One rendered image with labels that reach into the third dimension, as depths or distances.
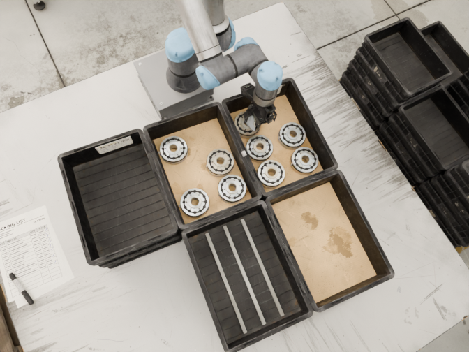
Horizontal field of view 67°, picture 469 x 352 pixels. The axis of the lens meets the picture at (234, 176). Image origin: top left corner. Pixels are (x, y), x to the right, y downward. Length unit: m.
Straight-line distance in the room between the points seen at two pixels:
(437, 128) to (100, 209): 1.79
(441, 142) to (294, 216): 1.16
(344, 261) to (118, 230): 0.80
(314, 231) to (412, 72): 1.22
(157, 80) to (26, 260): 0.85
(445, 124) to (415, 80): 0.31
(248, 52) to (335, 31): 1.80
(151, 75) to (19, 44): 1.52
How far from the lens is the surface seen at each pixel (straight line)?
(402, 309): 1.56
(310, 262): 1.30
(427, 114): 2.28
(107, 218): 1.33
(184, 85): 1.46
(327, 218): 1.35
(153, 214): 1.30
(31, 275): 1.53
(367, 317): 1.51
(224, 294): 1.26
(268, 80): 1.07
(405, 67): 2.23
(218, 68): 1.09
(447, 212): 2.22
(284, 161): 1.36
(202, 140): 1.37
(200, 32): 1.08
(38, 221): 1.55
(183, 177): 1.32
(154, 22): 2.80
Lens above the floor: 2.08
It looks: 72 degrees down
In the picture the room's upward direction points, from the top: 12 degrees clockwise
